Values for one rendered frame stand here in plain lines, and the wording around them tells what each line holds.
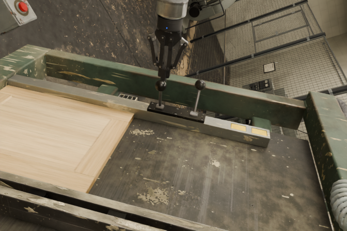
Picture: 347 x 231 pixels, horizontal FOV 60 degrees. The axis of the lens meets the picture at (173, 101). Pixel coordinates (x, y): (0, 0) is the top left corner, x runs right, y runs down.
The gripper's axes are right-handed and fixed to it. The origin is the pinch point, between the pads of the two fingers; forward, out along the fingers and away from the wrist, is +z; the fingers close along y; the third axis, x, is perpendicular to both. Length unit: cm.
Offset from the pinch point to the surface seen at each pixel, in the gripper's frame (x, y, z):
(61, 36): -159, 131, 64
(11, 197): 50, 20, 9
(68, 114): 11.8, 28.3, 14.9
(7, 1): -16, 67, -10
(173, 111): 1.5, -4.9, 11.5
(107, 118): 9.3, 15.5, 14.8
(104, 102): 3.1, 19.3, 12.8
